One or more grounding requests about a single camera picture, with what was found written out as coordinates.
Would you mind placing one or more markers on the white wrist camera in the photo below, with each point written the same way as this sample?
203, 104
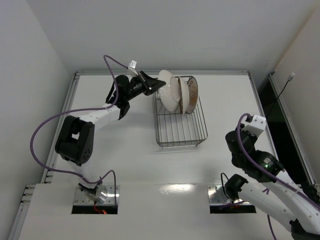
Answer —
256, 126
131, 69

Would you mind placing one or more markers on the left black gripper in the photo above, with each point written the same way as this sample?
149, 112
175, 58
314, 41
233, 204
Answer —
145, 81

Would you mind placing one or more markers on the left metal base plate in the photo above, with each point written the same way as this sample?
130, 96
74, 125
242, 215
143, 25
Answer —
105, 195

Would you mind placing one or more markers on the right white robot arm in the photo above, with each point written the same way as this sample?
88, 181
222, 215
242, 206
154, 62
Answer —
285, 203

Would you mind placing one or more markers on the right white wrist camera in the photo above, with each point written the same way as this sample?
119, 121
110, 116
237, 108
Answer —
256, 126

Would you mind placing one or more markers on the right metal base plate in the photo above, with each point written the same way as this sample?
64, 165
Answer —
216, 197

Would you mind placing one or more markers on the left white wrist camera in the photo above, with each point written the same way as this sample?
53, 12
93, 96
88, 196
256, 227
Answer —
131, 69

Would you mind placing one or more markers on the orange sunburst plate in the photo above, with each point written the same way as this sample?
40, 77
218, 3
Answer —
193, 90

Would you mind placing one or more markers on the metal base plate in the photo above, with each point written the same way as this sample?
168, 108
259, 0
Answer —
105, 195
216, 197

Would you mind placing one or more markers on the grey wire dish rack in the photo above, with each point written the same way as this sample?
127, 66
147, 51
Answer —
176, 130

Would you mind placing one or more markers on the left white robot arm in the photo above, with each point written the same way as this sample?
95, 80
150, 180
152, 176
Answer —
75, 141

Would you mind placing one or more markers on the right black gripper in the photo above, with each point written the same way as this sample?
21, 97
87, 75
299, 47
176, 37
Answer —
235, 158

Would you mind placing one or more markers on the brown-rimmed flower plate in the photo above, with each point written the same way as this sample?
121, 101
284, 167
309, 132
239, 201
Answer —
180, 93
164, 92

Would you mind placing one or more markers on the black cable white plug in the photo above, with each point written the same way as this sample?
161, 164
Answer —
289, 79

